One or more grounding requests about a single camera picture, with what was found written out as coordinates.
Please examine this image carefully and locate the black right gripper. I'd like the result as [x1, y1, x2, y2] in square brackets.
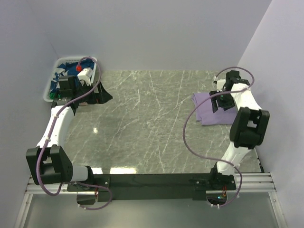
[209, 89, 236, 114]

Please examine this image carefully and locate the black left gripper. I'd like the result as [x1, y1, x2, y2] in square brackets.
[73, 81, 113, 105]

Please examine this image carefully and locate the purple t shirt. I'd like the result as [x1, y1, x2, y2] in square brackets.
[195, 99, 238, 126]

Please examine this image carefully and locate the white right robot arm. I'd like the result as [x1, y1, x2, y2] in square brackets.
[208, 70, 270, 190]

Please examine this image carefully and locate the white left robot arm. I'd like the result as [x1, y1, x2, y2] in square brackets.
[26, 76, 113, 191]

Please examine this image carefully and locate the blue printed t shirt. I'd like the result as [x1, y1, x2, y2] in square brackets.
[47, 58, 96, 98]

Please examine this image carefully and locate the green t shirt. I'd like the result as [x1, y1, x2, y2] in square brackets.
[49, 93, 60, 100]

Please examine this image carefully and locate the white laundry basket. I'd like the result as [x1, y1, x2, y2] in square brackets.
[43, 56, 97, 102]

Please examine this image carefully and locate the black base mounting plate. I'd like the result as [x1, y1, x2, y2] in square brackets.
[67, 173, 236, 202]

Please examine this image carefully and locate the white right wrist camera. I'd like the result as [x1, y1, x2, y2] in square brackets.
[213, 78, 226, 92]

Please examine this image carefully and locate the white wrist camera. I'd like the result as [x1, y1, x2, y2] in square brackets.
[77, 67, 93, 86]
[213, 78, 226, 92]

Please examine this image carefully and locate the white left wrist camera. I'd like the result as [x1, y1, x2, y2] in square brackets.
[77, 67, 93, 86]

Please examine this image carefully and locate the aluminium frame rail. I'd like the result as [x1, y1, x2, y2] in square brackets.
[16, 172, 287, 228]

